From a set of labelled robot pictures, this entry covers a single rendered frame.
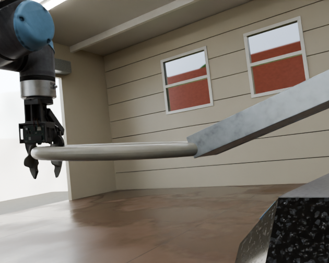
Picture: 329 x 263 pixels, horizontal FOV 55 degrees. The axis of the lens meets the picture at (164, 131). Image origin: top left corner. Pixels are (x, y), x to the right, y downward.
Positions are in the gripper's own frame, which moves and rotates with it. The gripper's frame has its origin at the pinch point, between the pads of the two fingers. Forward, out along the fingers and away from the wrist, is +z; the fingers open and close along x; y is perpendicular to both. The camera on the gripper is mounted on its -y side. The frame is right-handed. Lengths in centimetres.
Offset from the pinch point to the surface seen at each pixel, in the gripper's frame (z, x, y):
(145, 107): -83, -38, -760
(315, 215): 2, 52, 46
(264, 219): 4, 48, 40
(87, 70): -199, -195, -785
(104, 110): -87, -162, -820
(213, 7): -282, 140, -613
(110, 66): -215, -138, -828
